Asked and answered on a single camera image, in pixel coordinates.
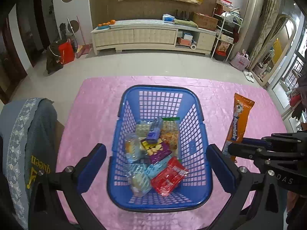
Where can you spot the red snack packet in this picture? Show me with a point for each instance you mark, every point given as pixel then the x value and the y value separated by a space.
pixel 169 178

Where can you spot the orange wafer bar packet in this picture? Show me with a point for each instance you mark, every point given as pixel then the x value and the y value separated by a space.
pixel 241 110

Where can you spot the right hand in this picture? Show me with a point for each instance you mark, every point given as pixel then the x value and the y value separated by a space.
pixel 295 205

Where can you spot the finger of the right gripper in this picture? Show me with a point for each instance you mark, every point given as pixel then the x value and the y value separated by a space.
pixel 249 151
pixel 257 142

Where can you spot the grey blue embroidered cloth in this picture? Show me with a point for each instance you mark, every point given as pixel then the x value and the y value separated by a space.
pixel 28 145

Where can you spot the white slippers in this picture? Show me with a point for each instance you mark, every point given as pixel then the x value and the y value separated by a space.
pixel 248 76

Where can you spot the blue plastic basket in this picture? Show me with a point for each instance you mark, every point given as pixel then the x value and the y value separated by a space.
pixel 145 103

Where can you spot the brown cardboard box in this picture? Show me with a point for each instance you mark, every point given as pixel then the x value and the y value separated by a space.
pixel 205 21

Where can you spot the pink quilted table cover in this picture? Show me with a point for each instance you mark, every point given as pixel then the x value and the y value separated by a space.
pixel 92 119

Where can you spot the blue purple bar packet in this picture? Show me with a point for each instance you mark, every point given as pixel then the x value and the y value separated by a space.
pixel 154 130

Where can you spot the black bag on floor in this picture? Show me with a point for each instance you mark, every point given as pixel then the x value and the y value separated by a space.
pixel 53 63

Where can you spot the light blue snack bag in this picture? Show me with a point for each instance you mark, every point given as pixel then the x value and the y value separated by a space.
pixel 138 179
pixel 154 169

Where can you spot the plate of oranges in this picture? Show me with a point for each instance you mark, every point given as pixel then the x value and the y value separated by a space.
pixel 105 25

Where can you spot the cream TV cabinet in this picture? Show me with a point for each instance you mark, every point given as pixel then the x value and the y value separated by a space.
pixel 151 34

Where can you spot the purple yellow chips bag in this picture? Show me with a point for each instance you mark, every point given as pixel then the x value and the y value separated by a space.
pixel 156 151

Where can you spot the pink shopping bag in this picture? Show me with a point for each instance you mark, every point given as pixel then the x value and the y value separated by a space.
pixel 241 60

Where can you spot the clear cracker packet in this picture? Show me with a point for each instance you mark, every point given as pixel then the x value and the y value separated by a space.
pixel 142 129

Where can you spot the tissue pack on cabinet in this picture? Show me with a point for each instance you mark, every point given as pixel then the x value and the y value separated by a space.
pixel 168 18

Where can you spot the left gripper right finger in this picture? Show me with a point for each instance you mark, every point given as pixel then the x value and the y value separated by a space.
pixel 255 198

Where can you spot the red bag on floor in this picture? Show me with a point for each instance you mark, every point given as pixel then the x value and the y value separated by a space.
pixel 66 53

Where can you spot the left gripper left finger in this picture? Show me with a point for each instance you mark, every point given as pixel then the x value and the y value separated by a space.
pixel 46 210

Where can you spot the yellow orange chips bag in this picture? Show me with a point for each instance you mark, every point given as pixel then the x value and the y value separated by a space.
pixel 170 132

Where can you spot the blue cake packet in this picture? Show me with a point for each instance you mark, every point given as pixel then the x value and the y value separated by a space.
pixel 133 149

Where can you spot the white metal shelf rack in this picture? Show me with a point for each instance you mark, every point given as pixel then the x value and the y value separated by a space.
pixel 227 29

